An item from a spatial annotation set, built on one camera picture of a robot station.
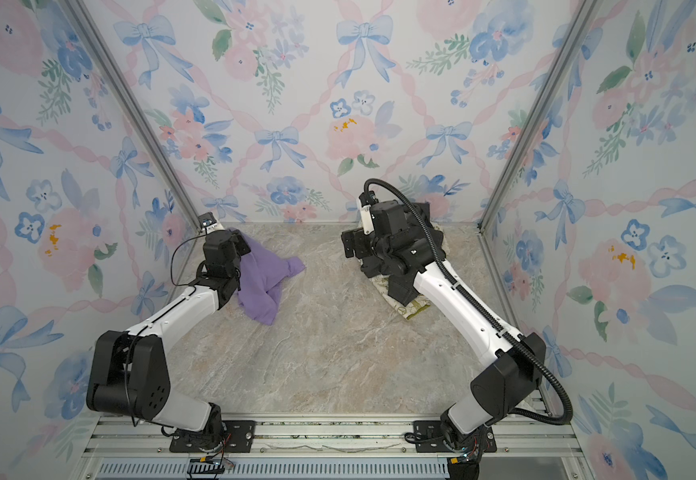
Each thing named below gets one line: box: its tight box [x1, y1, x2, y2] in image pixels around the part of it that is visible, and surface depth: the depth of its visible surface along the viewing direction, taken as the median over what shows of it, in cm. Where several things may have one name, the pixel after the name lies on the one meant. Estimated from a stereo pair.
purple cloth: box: [229, 228, 306, 326], surface depth 96 cm
